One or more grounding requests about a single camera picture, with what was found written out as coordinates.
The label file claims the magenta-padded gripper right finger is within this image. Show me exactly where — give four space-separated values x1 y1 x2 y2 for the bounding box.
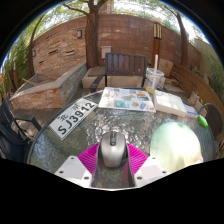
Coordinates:
124 142 171 188

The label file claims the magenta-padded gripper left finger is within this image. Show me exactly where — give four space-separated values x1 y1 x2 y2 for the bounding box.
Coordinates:
54 142 101 188

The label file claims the grey black computer mouse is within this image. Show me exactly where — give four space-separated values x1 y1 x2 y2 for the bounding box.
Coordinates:
99 130 129 169

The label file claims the white license plate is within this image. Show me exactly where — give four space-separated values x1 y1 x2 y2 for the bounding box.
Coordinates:
48 97 98 141

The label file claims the white open book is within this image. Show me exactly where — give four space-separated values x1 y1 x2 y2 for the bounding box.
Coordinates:
152 89 188 118

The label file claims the black metal chair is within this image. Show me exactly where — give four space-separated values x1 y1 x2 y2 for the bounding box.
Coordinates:
0 94 43 163

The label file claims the small blue white booklet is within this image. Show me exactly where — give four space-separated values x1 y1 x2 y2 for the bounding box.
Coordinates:
182 103 200 119

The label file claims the green tissue packet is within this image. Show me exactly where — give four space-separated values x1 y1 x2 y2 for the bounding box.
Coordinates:
197 114 209 129

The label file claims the colourful open magazine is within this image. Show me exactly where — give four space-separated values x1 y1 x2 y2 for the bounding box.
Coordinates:
97 86 157 113

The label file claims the dark wicker chair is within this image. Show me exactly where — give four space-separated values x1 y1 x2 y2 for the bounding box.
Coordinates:
198 102 224 158

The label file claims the stone raised garden bed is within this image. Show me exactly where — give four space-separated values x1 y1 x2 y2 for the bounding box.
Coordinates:
9 61 88 109

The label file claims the small white plant pot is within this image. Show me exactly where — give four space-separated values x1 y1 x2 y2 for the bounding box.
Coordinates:
187 90 202 107

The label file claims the clear plastic cup with straw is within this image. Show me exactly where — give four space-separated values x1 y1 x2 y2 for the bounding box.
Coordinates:
145 54 166 93

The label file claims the curved wooden bench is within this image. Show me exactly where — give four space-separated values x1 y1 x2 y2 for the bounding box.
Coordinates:
169 63 224 118

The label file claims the beige stone block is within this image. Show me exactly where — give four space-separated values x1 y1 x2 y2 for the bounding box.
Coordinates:
158 58 174 79

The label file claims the dark wooden slatted chair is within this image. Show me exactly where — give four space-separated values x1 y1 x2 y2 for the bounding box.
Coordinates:
89 52 148 93

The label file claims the large forked tree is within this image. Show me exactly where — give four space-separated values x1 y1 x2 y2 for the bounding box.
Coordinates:
61 0 111 69

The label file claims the slim tree trunk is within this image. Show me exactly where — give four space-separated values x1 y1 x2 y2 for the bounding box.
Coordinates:
163 4 191 68

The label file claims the wooden garden lamp post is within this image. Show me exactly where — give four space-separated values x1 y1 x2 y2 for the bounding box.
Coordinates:
150 18 163 69

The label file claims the grey wall utility box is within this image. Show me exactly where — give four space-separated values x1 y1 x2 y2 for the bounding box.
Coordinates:
100 45 113 59

